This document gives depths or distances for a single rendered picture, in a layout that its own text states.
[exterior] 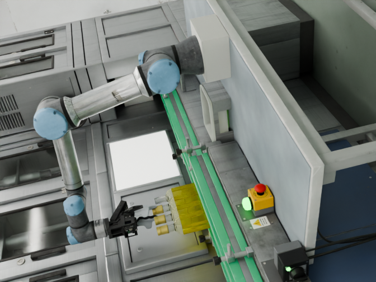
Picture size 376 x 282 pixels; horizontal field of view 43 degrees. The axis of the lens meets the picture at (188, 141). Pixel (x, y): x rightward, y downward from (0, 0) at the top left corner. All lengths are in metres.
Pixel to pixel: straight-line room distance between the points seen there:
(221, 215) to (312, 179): 0.54
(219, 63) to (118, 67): 0.99
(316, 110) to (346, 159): 1.42
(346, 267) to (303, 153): 0.45
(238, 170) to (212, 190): 0.13
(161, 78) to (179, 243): 0.71
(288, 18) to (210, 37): 1.19
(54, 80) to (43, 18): 2.83
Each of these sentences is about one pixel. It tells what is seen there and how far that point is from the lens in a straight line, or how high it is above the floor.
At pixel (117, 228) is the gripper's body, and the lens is 1.94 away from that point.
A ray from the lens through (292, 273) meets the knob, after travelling 1.46.
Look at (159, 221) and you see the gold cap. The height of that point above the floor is 1.14.
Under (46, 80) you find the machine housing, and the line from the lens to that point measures 2.73.
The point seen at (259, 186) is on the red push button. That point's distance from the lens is 1.65.
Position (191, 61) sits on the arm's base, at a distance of 1.80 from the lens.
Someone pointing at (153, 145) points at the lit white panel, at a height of 1.08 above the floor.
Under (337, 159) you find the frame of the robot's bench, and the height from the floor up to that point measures 0.66.
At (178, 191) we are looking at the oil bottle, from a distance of 2.01.
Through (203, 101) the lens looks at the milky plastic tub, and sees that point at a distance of 2.13.
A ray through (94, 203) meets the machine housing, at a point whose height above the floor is 1.42.
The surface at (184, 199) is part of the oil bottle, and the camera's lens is 1.96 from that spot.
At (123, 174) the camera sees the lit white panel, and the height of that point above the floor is 1.26.
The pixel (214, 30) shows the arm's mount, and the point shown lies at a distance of 1.82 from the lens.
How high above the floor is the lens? 1.16
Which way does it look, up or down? 6 degrees down
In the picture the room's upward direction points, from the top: 103 degrees counter-clockwise
